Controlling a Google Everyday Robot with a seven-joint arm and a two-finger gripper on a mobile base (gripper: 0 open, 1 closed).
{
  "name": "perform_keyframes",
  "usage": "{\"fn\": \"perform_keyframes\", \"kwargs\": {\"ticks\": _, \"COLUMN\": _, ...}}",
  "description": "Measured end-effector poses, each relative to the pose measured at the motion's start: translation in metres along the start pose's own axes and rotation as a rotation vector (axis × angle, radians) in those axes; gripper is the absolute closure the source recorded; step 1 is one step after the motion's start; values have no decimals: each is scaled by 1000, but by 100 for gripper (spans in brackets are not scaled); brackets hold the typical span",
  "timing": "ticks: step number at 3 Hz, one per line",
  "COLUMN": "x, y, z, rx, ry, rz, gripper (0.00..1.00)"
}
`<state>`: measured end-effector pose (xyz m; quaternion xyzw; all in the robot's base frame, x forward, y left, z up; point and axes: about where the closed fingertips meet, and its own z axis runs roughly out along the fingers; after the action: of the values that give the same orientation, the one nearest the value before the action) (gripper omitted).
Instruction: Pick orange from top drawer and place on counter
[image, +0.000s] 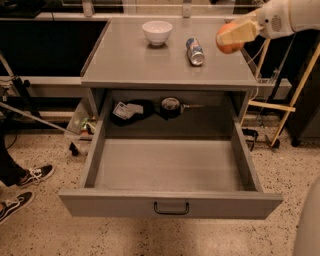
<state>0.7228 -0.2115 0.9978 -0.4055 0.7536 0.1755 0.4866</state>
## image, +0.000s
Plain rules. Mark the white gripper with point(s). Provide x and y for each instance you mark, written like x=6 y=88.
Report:
x=273 y=19

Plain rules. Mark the orange fruit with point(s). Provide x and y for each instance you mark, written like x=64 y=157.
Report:
x=231 y=48

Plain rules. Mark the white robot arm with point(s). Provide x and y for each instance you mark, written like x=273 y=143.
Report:
x=304 y=15

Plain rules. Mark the grey cabinet counter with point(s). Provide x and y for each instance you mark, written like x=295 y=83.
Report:
x=125 y=60

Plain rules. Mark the grey open top drawer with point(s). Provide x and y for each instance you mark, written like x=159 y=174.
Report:
x=125 y=177

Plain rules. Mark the blue silver soda can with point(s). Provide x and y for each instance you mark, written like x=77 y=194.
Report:
x=195 y=52

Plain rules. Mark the white ceramic bowl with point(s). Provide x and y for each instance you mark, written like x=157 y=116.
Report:
x=157 y=32

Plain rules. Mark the black cloth with white packet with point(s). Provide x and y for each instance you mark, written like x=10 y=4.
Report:
x=126 y=113

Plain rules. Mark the clear plastic bin with items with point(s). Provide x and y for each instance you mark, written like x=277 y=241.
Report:
x=81 y=129

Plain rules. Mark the grey metal pole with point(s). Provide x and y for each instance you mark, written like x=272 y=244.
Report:
x=8 y=107

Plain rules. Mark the black white sneaker upper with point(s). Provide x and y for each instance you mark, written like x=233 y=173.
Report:
x=34 y=176

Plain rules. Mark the black white sneaker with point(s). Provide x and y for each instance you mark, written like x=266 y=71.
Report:
x=10 y=206
x=34 y=176

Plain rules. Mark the black trouser leg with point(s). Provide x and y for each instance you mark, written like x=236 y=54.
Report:
x=10 y=172

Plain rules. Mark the black white sneaker lower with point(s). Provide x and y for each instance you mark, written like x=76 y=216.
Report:
x=10 y=206

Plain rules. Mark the wooden easel frame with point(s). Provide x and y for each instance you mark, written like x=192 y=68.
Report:
x=288 y=81

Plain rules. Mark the black drawer handle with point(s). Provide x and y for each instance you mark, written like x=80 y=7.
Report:
x=171 y=209

